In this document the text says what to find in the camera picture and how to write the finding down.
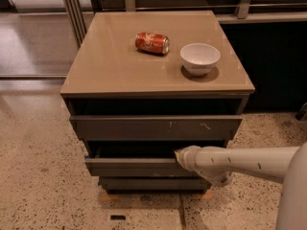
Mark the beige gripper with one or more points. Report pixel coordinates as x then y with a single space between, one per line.
186 157

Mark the grey drawer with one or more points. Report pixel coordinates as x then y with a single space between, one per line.
153 183
135 161
156 128

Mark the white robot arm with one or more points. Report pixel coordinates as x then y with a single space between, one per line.
287 166

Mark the grey bottom drawer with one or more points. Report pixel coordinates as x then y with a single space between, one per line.
153 183

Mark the grey drawer cabinet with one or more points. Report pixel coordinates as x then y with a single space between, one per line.
111 77

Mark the grey top drawer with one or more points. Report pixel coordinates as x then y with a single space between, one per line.
156 128

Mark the white bowl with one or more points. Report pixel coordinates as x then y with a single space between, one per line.
199 59

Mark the red soda can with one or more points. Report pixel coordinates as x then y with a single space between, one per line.
152 43

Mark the metal railing frame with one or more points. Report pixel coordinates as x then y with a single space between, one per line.
228 11

